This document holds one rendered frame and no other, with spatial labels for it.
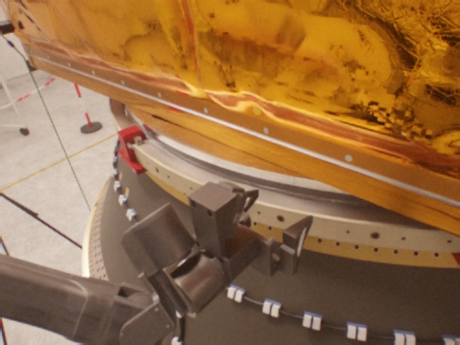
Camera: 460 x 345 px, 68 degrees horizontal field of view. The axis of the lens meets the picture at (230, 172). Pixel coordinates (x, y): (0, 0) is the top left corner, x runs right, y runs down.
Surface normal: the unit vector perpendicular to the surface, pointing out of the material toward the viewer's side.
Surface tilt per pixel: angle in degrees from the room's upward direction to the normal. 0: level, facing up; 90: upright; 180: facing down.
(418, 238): 90
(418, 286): 62
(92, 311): 51
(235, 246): 0
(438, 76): 90
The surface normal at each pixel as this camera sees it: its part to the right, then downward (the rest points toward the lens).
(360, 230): -0.29, 0.57
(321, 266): -0.36, 0.12
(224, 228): 0.72, 0.34
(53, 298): 0.10, -0.12
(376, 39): -0.73, 0.51
